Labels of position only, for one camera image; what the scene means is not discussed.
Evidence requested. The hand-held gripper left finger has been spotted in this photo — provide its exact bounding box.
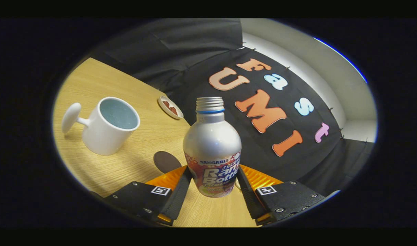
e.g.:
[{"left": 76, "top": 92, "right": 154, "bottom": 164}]
[{"left": 104, "top": 166, "right": 192, "bottom": 227}]

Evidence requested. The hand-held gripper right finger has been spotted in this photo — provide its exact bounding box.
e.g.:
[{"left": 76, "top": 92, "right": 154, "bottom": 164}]
[{"left": 236, "top": 165, "right": 326, "bottom": 226}]

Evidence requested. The dark brown round coaster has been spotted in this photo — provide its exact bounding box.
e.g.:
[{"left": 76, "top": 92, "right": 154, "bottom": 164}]
[{"left": 153, "top": 151, "right": 182, "bottom": 174}]

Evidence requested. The silver juice bottle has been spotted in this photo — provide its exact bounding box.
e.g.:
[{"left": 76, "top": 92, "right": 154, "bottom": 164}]
[{"left": 183, "top": 97, "right": 242, "bottom": 198}]

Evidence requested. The white cup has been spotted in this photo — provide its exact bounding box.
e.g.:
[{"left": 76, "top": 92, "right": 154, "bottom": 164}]
[{"left": 61, "top": 97, "right": 141, "bottom": 156}]

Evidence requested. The white round plate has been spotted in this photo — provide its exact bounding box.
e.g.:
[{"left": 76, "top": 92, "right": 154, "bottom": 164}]
[{"left": 158, "top": 96, "right": 184, "bottom": 120}]

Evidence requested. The wooden table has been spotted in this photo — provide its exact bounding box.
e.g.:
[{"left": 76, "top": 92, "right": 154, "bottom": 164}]
[{"left": 53, "top": 57, "right": 260, "bottom": 228}]

